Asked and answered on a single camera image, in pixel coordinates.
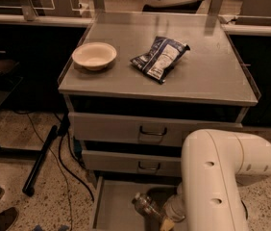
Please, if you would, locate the grey top drawer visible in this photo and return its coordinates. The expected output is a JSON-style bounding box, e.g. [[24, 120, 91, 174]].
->
[[68, 112, 242, 147]]

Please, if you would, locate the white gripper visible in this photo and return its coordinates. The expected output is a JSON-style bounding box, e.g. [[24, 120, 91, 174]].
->
[[160, 194, 185, 231]]

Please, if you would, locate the grey drawer cabinet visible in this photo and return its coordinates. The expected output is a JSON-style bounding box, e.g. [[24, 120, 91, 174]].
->
[[60, 13, 258, 231]]

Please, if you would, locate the clear plastic water bottle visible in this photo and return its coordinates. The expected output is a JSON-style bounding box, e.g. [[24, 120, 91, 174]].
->
[[133, 192, 165, 223]]

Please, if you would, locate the dark shoe lower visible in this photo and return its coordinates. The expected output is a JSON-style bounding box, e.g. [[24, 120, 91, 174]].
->
[[0, 207, 19, 231]]

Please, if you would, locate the grey drawer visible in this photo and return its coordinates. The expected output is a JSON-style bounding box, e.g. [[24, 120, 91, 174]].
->
[[68, 112, 242, 147], [89, 176, 179, 231], [82, 150, 181, 177]]

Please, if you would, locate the grey middle drawer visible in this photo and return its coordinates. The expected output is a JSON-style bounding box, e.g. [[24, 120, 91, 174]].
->
[[82, 150, 181, 177]]

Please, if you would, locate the grey bottom drawer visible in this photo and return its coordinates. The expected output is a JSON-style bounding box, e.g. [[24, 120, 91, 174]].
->
[[89, 176, 179, 231]]

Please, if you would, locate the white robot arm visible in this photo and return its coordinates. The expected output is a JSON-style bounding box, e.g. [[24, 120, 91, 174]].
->
[[164, 129, 271, 231]]

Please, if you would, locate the white paper bowl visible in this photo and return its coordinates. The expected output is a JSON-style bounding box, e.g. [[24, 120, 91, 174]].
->
[[72, 42, 117, 71]]

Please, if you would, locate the black floor cable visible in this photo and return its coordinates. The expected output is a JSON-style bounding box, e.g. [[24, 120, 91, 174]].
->
[[13, 110, 95, 231]]

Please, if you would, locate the black office chair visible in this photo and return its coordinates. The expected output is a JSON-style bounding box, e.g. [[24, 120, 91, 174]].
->
[[142, 0, 205, 13]]

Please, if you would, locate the black table leg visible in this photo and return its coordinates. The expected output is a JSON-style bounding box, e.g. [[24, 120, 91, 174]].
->
[[22, 125, 58, 196]]

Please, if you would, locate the blue chip bag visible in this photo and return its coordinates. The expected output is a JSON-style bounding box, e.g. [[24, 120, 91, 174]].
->
[[131, 37, 190, 85]]

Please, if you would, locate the black cable loop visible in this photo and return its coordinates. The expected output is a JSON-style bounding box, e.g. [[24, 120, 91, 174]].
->
[[240, 199, 249, 221]]

